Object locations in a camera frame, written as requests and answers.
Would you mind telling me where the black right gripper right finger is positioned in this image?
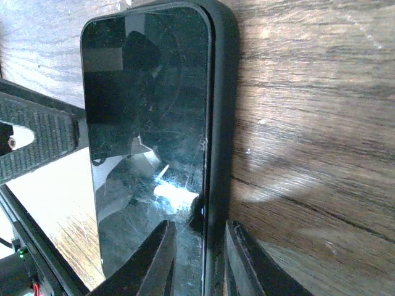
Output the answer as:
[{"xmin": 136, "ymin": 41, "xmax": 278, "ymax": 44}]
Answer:
[{"xmin": 225, "ymin": 220, "xmax": 312, "ymax": 296}]

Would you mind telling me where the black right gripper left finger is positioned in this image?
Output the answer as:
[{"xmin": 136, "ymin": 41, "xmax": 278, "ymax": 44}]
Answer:
[{"xmin": 89, "ymin": 220, "xmax": 177, "ymax": 295}]

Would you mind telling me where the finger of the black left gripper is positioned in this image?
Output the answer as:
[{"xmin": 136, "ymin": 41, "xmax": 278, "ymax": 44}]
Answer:
[{"xmin": 1, "ymin": 92, "xmax": 80, "ymax": 184}]

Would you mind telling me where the black smartphone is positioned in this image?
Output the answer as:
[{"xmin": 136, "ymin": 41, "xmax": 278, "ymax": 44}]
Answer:
[{"xmin": 80, "ymin": 1, "xmax": 212, "ymax": 295}]

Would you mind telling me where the black phone case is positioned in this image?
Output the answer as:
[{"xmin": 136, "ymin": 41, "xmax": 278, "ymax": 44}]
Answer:
[{"xmin": 197, "ymin": 1, "xmax": 240, "ymax": 295}]

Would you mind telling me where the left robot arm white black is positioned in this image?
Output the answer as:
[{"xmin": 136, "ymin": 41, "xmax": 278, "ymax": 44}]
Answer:
[{"xmin": 1, "ymin": 85, "xmax": 89, "ymax": 295}]

